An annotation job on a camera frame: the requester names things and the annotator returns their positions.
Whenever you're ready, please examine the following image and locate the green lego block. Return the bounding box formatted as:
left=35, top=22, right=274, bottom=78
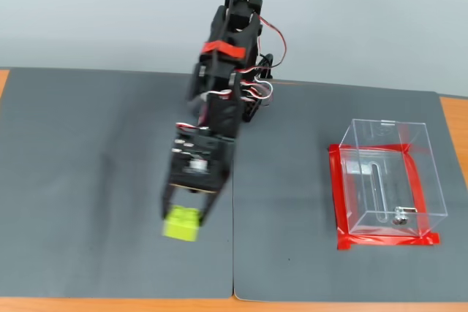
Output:
left=162, top=205, right=203, bottom=243

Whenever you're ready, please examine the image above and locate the dark gray foam mat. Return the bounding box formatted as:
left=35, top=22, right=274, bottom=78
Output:
left=0, top=66, right=235, bottom=299
left=232, top=80, right=468, bottom=304

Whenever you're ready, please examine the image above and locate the red black servo wire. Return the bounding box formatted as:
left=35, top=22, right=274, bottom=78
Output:
left=257, top=15, right=288, bottom=70

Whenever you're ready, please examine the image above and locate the red tape strip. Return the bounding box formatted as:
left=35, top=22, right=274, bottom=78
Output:
left=328, top=142, right=416, bottom=154
left=328, top=142, right=352, bottom=251
left=336, top=232, right=441, bottom=251
left=401, top=149, right=431, bottom=238

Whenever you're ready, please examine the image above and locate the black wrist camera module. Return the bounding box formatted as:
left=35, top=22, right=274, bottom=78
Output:
left=167, top=151, right=222, bottom=195

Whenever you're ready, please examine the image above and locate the red tape band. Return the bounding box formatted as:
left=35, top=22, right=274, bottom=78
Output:
left=202, top=39, right=246, bottom=60

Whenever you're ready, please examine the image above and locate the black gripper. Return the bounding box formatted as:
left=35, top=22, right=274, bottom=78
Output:
left=159, top=127, right=236, bottom=226

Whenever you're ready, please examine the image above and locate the white red servo wire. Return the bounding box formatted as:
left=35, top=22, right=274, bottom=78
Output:
left=175, top=121, right=211, bottom=132

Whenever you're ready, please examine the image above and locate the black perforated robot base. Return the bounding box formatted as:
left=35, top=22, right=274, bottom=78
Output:
left=240, top=99, right=265, bottom=123

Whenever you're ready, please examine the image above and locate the transparent acrylic box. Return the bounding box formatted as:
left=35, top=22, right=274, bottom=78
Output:
left=338, top=118, right=449, bottom=238

